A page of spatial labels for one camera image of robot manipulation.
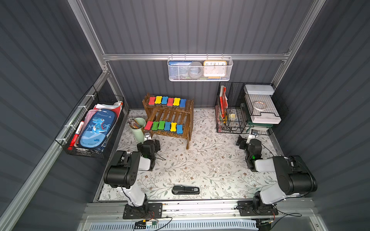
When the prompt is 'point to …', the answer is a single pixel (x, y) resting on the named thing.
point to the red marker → (76, 136)
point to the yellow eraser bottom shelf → (173, 126)
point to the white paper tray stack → (259, 98)
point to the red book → (223, 99)
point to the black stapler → (182, 190)
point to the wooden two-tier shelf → (175, 121)
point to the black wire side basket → (94, 100)
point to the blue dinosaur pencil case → (97, 129)
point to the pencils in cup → (133, 123)
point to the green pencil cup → (138, 133)
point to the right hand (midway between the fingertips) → (251, 136)
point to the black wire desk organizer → (242, 107)
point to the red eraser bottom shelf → (148, 125)
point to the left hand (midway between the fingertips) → (149, 141)
